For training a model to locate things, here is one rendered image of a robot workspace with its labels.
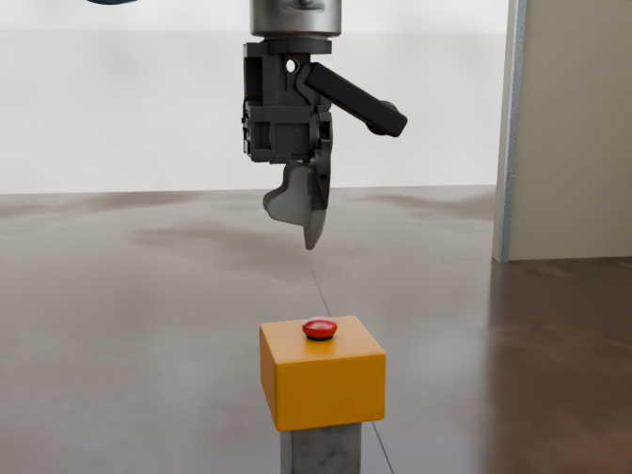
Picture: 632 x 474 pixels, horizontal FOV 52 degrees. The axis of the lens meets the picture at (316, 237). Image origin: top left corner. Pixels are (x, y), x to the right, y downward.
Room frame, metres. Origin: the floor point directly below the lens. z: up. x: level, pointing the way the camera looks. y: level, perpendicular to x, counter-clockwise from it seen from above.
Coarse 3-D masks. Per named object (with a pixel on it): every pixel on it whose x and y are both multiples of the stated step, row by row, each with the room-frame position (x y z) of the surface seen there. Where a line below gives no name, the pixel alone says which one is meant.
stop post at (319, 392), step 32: (352, 320) 0.73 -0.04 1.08; (288, 352) 0.63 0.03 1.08; (320, 352) 0.63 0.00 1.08; (352, 352) 0.63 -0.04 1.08; (384, 352) 0.64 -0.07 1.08; (288, 384) 0.61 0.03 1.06; (320, 384) 0.62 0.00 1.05; (352, 384) 0.63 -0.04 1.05; (384, 384) 0.63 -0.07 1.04; (288, 416) 0.61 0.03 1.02; (320, 416) 0.62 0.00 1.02; (352, 416) 0.63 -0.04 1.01; (384, 416) 0.63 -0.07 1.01; (288, 448) 0.65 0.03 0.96; (320, 448) 0.64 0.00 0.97; (352, 448) 0.65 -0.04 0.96
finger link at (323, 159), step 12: (324, 132) 0.65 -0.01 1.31; (324, 144) 0.63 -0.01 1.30; (312, 156) 0.64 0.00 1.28; (324, 156) 0.63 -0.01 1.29; (312, 168) 0.64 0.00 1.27; (324, 168) 0.63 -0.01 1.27; (312, 180) 0.64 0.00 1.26; (324, 180) 0.63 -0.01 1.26; (312, 192) 0.64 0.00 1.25; (324, 192) 0.63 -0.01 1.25; (312, 204) 0.64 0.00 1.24; (324, 204) 0.64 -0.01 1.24
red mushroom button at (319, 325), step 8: (312, 320) 0.68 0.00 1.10; (320, 320) 0.68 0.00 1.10; (328, 320) 0.68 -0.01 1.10; (304, 328) 0.67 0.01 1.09; (312, 328) 0.66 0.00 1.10; (320, 328) 0.66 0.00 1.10; (328, 328) 0.66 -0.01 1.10; (336, 328) 0.67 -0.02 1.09; (312, 336) 0.66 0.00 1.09; (320, 336) 0.66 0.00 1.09
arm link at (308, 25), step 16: (256, 0) 0.64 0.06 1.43; (272, 0) 0.63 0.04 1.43; (288, 0) 0.62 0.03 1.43; (304, 0) 0.62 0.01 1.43; (320, 0) 0.63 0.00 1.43; (336, 0) 0.65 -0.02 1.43; (256, 16) 0.64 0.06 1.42; (272, 16) 0.63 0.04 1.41; (288, 16) 0.62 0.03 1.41; (304, 16) 0.62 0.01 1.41; (320, 16) 0.63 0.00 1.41; (336, 16) 0.65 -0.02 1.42; (256, 32) 0.64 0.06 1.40; (272, 32) 0.63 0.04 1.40; (288, 32) 0.63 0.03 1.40; (304, 32) 0.63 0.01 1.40; (320, 32) 0.63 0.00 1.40; (336, 32) 0.65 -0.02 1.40
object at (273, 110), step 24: (264, 48) 0.64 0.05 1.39; (288, 48) 0.63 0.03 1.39; (312, 48) 0.64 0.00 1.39; (264, 72) 0.64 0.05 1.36; (288, 72) 0.65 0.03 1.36; (264, 96) 0.64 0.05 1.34; (288, 96) 0.65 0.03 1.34; (312, 96) 0.65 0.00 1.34; (264, 120) 0.63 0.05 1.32; (288, 120) 0.63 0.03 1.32; (312, 120) 0.64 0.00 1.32; (264, 144) 0.63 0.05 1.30; (288, 144) 0.64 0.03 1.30; (312, 144) 0.64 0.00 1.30
